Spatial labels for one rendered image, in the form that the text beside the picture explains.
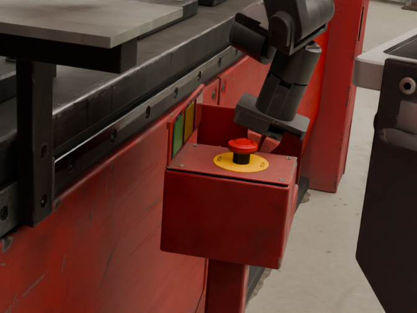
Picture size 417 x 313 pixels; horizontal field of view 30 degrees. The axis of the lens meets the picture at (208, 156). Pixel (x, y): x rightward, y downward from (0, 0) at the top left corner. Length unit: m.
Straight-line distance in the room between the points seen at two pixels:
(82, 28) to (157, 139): 0.54
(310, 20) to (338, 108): 1.96
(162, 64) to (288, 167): 0.27
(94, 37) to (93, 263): 0.46
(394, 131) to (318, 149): 2.57
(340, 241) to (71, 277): 1.76
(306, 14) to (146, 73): 0.25
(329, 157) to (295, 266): 0.67
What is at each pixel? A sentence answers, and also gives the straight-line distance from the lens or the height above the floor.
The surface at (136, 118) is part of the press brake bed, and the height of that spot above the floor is 0.80.
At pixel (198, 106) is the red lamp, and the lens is 1.11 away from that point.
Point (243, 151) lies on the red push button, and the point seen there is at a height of 0.80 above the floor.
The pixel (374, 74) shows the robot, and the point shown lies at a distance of 0.44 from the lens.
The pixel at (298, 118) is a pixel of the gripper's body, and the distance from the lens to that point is 1.10.
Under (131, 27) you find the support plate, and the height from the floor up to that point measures 1.00.
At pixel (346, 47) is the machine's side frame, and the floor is 0.57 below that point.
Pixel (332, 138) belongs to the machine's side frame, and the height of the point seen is 0.22.
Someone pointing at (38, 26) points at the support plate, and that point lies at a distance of 0.68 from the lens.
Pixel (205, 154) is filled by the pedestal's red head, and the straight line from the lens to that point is 1.03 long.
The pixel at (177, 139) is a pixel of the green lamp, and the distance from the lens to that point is 1.00.
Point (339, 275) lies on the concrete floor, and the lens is 2.45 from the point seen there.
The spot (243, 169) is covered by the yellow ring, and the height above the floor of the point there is 0.78.
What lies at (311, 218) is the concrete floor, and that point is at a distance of 2.81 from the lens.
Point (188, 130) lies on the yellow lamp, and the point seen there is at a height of 0.80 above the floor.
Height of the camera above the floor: 1.13
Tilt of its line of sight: 20 degrees down
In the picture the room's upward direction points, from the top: 4 degrees clockwise
